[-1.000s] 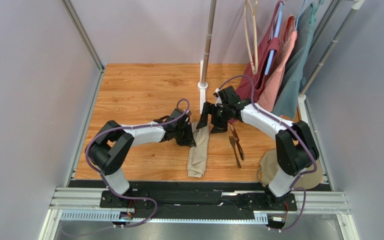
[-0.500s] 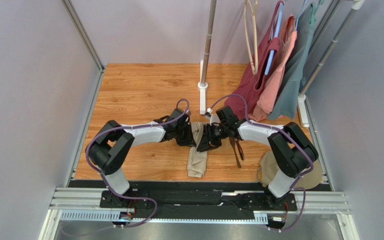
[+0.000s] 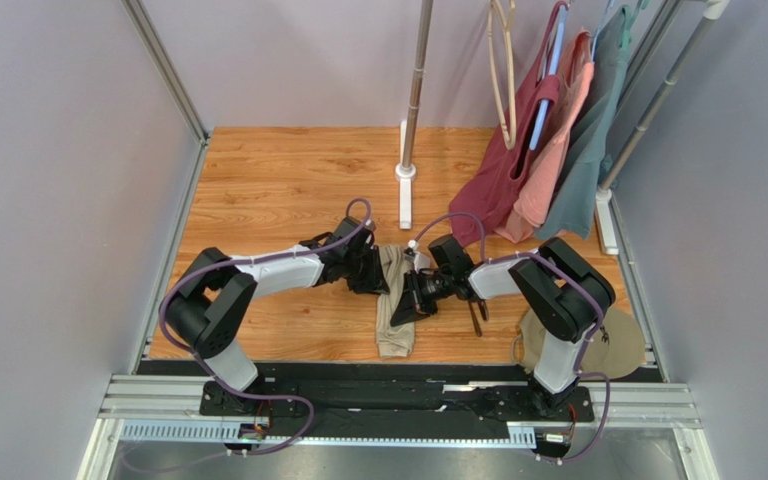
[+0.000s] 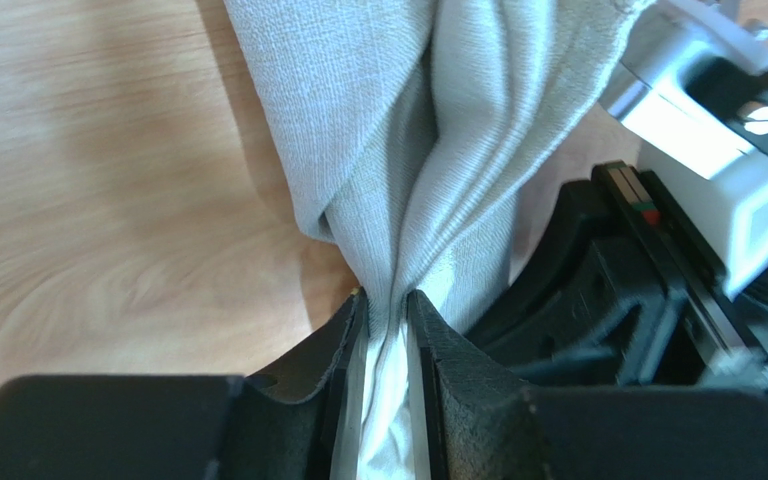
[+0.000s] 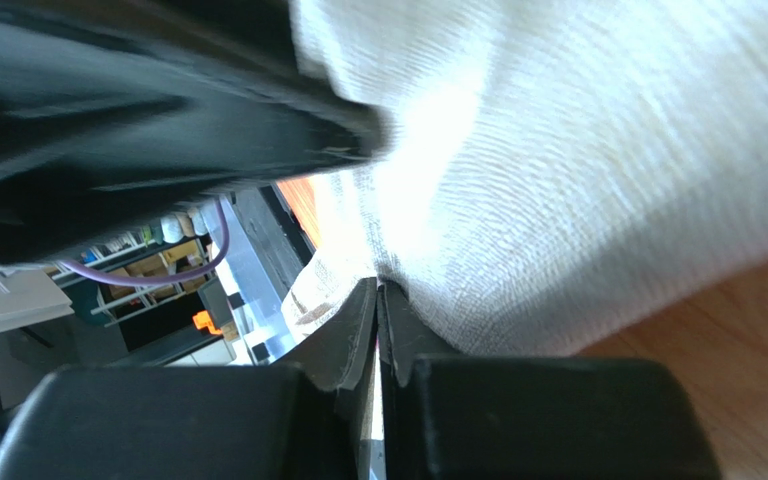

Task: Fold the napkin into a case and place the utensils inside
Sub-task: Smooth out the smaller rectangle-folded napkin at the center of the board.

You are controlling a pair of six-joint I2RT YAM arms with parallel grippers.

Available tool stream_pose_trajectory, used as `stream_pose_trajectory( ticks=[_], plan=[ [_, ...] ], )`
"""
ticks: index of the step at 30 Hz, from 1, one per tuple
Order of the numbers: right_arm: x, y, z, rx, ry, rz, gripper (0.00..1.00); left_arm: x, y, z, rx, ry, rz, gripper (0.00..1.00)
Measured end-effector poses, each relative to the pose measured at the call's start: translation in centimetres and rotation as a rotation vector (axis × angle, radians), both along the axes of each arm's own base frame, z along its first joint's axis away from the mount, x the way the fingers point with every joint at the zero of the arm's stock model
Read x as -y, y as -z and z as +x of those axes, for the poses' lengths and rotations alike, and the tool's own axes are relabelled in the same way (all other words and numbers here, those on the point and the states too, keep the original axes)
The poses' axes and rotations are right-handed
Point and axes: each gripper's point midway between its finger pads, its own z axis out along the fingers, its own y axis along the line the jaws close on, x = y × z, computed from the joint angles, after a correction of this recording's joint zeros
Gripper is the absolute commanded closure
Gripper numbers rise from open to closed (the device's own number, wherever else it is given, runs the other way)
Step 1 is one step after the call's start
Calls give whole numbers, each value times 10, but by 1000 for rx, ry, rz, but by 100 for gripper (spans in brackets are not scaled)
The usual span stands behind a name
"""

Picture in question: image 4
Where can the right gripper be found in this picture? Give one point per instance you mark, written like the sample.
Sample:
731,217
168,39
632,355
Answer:
616,312

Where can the beige cloth napkin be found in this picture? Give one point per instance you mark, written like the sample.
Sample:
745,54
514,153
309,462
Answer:
405,130

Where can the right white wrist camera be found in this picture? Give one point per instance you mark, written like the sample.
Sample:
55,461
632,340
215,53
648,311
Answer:
693,85

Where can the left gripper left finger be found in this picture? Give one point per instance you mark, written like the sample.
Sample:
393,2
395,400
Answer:
296,418

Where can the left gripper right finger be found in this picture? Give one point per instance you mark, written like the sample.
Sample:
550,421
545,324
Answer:
474,419

